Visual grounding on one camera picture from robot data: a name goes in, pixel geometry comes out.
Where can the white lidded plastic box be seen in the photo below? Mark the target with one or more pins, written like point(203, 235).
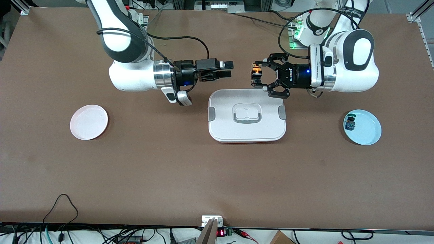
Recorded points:
point(247, 132)

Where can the orange push button switch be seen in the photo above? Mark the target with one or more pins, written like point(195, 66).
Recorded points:
point(256, 71)

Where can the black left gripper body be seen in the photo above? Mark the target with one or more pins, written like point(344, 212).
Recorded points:
point(299, 78)

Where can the red clip leads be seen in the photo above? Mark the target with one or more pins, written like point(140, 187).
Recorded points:
point(245, 234)

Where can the pale pink round plate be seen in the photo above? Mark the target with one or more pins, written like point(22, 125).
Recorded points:
point(89, 122)

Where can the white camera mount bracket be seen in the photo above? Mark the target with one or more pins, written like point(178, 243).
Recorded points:
point(207, 220)

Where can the brown cardboard box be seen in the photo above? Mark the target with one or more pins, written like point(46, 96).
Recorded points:
point(281, 239)

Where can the white power strip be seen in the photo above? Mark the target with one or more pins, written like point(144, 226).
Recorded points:
point(220, 6)

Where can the green push button switch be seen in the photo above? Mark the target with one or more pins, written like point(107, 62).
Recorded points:
point(350, 124)

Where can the light blue round plate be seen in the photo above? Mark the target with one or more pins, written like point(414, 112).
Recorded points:
point(368, 130)

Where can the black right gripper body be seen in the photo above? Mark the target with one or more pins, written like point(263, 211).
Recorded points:
point(184, 76)

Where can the black table edge strip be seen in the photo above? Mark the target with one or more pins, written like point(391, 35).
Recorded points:
point(305, 230)

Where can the red digit display module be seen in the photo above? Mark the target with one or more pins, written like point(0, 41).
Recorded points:
point(220, 232)

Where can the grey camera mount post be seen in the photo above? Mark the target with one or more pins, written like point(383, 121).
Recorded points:
point(208, 236)

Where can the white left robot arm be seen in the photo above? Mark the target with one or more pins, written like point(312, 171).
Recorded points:
point(352, 78)

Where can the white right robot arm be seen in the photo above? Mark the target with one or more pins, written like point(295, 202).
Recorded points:
point(132, 78)

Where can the perforated metal strip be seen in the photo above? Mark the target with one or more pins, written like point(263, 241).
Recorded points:
point(428, 47)

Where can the aluminium frame extrusion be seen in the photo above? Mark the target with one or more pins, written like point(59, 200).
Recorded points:
point(415, 15)
point(22, 8)

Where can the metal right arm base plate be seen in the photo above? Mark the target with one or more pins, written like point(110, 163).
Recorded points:
point(143, 20)

